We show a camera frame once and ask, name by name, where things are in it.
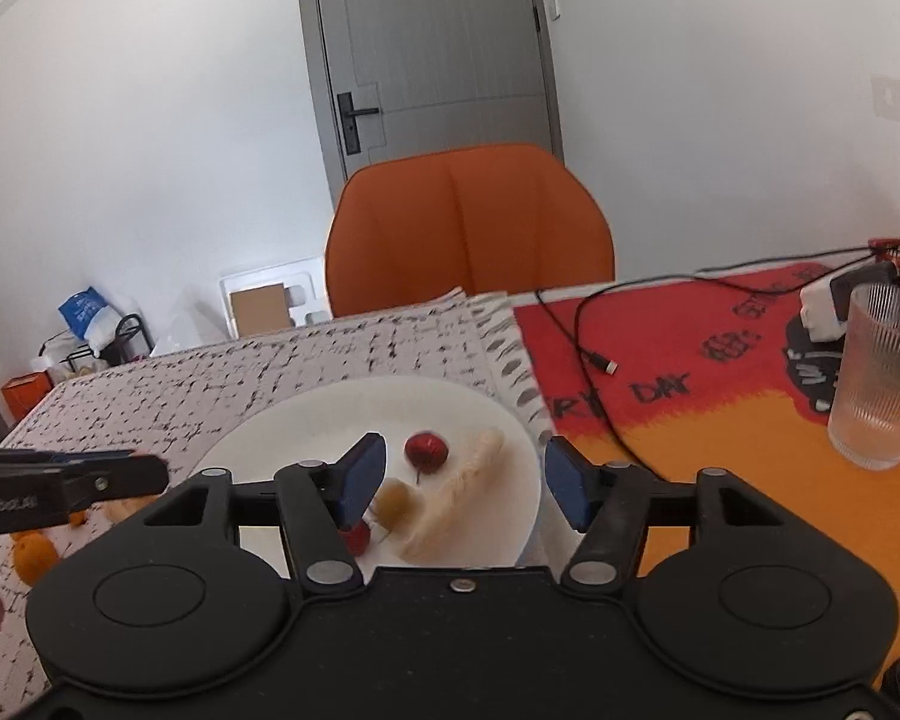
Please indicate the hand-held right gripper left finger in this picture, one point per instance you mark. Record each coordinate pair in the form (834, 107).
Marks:
(364, 476)

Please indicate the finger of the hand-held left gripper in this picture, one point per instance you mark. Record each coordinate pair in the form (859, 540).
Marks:
(45, 461)
(120, 480)

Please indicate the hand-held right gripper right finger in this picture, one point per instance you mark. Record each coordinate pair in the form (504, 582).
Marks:
(566, 480)

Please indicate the peeled mandarin half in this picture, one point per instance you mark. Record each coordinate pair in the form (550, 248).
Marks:
(131, 508)
(457, 495)

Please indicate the brown longan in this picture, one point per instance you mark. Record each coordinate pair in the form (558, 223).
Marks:
(394, 501)

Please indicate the red cherry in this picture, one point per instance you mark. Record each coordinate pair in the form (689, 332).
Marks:
(358, 538)
(425, 451)

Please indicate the white ceramic plate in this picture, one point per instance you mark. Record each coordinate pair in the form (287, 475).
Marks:
(285, 427)

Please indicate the large mandarin orange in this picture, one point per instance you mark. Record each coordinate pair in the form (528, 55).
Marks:
(36, 556)

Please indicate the orange box on floor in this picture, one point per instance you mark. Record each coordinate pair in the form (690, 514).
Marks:
(26, 397)

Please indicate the white black patterned tablecloth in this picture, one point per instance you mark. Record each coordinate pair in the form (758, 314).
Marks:
(195, 390)

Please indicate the blue plastic bag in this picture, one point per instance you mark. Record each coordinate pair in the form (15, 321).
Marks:
(82, 311)

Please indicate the red orange printed mat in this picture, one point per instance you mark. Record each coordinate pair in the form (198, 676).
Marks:
(720, 427)

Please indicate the white foam packaging with cardboard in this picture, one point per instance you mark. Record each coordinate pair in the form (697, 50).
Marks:
(270, 289)

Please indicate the orange chair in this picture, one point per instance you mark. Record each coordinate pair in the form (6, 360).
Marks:
(465, 232)

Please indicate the ribbed clear glass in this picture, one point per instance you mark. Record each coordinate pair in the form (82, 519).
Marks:
(881, 382)

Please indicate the grey door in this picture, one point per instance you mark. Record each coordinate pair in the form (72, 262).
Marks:
(435, 22)

